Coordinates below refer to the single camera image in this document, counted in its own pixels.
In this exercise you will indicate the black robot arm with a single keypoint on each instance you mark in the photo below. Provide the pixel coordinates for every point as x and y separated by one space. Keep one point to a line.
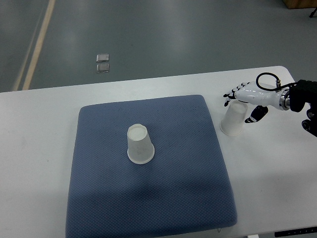
301 93

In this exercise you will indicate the blue quilted cushion mat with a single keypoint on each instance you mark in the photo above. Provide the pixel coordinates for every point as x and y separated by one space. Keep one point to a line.
184 188

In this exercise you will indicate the upper metal floor plate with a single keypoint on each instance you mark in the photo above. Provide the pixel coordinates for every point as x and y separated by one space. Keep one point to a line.
102 57

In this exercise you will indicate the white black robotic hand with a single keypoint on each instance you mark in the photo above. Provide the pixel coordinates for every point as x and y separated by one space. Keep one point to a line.
250 93

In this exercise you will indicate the black table control panel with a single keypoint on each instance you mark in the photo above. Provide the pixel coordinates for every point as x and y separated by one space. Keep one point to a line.
311 231

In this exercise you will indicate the black tripod leg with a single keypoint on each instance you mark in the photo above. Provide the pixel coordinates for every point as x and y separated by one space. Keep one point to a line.
313 13

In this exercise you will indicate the wooden box corner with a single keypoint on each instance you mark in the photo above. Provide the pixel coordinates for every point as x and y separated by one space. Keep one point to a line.
299 4

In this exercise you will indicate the white paper cup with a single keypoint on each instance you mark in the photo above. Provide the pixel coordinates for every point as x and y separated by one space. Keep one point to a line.
233 120
140 148

